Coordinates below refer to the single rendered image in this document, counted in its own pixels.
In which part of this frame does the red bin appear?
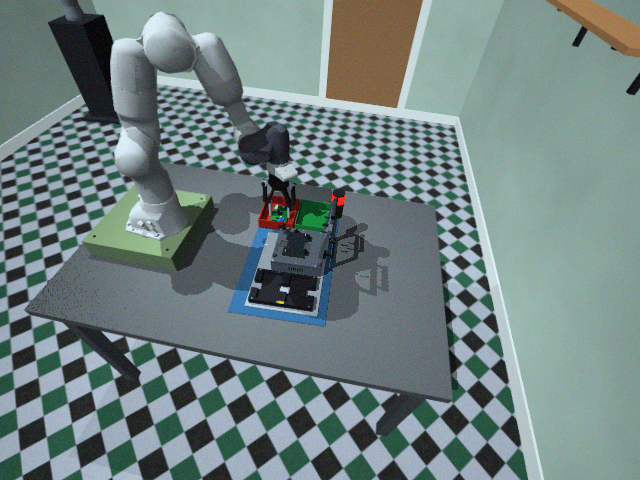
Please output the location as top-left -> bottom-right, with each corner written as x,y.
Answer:
258,196 -> 300,230

